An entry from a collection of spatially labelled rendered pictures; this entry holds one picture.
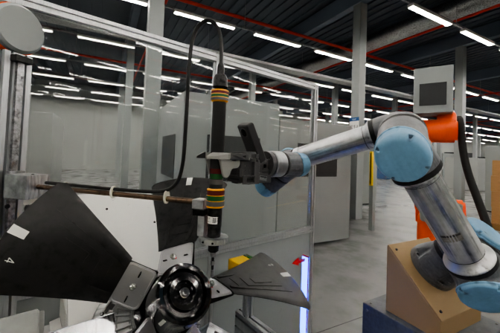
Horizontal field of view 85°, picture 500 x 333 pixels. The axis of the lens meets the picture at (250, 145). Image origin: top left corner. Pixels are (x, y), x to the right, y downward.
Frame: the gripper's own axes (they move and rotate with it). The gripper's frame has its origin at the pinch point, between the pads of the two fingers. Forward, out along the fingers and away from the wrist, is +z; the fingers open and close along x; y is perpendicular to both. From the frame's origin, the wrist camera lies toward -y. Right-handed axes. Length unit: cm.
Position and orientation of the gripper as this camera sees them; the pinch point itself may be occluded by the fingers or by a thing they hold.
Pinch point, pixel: (206, 154)
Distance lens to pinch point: 65.7
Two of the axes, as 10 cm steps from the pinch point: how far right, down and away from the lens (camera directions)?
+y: -0.4, 10.0, -0.3
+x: -6.3, 0.0, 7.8
